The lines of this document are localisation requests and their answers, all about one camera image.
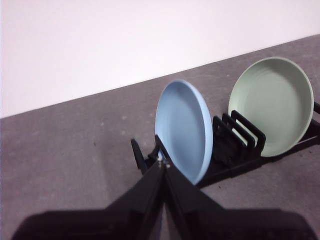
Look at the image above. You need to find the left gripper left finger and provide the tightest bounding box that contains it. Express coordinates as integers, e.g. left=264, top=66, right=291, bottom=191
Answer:
left=11, top=162, right=165, bottom=240

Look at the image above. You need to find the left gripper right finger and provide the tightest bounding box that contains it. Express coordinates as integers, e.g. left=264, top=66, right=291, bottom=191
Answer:
left=165, top=167, right=320, bottom=240

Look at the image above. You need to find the blue plate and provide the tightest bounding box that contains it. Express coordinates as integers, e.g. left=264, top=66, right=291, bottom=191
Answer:
left=154, top=79, right=215, bottom=186

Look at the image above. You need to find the green plate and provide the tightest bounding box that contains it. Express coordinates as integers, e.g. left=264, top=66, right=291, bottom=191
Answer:
left=227, top=56, right=315, bottom=158

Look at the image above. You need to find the black plate rack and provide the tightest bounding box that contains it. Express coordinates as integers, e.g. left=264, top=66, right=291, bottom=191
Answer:
left=130, top=101, right=320, bottom=188

